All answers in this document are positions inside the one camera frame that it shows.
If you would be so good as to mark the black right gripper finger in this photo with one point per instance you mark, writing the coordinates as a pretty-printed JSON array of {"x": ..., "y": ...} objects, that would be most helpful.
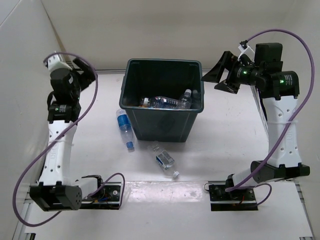
[
  {"x": 227, "y": 85},
  {"x": 226, "y": 62}
]

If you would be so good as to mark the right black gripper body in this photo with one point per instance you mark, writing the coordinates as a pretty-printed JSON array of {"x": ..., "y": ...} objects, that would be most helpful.
[{"x": 239, "y": 73}]

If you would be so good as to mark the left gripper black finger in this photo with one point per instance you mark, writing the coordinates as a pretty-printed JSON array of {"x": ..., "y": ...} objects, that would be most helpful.
[
  {"x": 83, "y": 69},
  {"x": 87, "y": 78}
]

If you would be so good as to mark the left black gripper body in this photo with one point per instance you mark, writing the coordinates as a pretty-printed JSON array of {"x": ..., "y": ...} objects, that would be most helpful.
[{"x": 76, "y": 91}]

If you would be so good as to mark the large clear bottle fruit label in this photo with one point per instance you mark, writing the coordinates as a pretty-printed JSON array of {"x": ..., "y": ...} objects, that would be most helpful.
[{"x": 159, "y": 102}]

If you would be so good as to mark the clear bottle blue white label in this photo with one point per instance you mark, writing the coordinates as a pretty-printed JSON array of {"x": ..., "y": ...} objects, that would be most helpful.
[{"x": 164, "y": 160}]

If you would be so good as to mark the small clear bottle white cap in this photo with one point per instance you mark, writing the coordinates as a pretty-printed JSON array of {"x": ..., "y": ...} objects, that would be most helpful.
[{"x": 185, "y": 101}]

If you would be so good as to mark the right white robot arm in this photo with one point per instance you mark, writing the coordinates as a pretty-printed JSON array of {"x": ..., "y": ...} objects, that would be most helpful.
[{"x": 278, "y": 93}]

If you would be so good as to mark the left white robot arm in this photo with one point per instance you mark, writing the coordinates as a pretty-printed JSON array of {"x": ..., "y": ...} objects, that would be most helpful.
[{"x": 55, "y": 191}]

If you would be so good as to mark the dark green plastic bin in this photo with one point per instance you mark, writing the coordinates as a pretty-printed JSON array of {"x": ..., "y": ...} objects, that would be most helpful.
[{"x": 161, "y": 77}]

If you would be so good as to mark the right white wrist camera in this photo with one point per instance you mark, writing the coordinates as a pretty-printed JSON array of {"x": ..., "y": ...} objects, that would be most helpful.
[{"x": 245, "y": 49}]

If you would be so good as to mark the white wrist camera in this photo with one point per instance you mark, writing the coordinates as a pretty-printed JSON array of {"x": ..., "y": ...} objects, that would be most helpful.
[
  {"x": 55, "y": 62},
  {"x": 245, "y": 49}
]

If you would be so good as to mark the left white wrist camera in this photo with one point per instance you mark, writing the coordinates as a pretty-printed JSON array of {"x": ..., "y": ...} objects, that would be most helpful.
[{"x": 55, "y": 62}]

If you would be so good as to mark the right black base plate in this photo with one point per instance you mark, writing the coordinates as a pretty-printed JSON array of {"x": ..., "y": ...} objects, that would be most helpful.
[{"x": 236, "y": 201}]

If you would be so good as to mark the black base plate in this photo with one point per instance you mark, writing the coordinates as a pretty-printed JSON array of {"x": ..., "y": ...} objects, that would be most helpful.
[
  {"x": 99, "y": 194},
  {"x": 236, "y": 201}
]

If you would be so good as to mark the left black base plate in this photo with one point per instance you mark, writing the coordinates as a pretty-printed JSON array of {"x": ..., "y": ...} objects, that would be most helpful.
[{"x": 99, "y": 194}]

